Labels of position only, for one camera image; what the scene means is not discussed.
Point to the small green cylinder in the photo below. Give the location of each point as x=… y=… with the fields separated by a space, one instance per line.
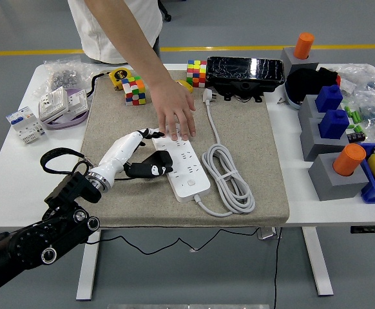
x=359 y=118
x=353 y=116
x=347 y=109

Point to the person's right forearm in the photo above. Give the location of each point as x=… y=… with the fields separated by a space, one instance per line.
x=126 y=35

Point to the black table control panel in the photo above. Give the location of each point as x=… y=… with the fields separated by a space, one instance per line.
x=371 y=230

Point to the clear bag of metal nuts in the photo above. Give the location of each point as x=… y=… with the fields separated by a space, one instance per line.
x=62 y=77

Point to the white power strip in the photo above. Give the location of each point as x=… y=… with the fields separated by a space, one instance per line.
x=187 y=170

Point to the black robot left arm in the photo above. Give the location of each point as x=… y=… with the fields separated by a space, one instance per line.
x=68 y=193

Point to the person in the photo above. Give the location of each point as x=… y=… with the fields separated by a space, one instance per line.
x=91 y=38

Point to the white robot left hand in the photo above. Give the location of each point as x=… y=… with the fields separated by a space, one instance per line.
x=120 y=151

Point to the black power adapter plug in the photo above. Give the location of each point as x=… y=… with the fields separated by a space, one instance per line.
x=161 y=157

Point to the person's right hand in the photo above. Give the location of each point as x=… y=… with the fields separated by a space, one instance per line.
x=174 y=106

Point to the clear bag of blue parts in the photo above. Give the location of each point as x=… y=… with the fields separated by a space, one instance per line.
x=371 y=111
x=361 y=77

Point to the grey square block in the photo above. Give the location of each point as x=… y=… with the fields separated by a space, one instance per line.
x=313 y=141
x=289 y=59
x=329 y=186
x=306 y=109

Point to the white wall socket panel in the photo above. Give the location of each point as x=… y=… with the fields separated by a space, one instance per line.
x=53 y=103

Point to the orange cylinder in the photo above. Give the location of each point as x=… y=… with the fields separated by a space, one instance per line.
x=304 y=46
x=348 y=159

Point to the blue block with knob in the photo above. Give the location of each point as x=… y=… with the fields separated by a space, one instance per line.
x=333 y=125
x=328 y=98

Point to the white circuit breaker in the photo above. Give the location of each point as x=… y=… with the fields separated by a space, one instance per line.
x=24 y=125

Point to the white wall switch panel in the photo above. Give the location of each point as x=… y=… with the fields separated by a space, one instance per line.
x=77 y=100

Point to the white table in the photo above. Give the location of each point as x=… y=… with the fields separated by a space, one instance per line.
x=319 y=212

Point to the multicolour puzzle cube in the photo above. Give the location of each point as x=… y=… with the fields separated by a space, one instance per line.
x=196 y=74
x=134 y=91

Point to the grey-brown mat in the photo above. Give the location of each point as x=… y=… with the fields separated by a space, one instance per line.
x=245 y=128

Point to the yellow tape measure square label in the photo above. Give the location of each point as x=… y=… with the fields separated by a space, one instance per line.
x=186 y=85

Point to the black office chair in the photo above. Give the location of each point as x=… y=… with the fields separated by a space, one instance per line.
x=167 y=16

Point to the small metal clip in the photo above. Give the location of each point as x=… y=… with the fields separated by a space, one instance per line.
x=281 y=101

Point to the black cracked glossy box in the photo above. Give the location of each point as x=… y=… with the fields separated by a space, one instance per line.
x=239 y=69

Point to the metal bracket under table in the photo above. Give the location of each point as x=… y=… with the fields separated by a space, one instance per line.
x=268 y=233

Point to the yellow tape measure round label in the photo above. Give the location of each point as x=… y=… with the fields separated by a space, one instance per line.
x=119 y=77

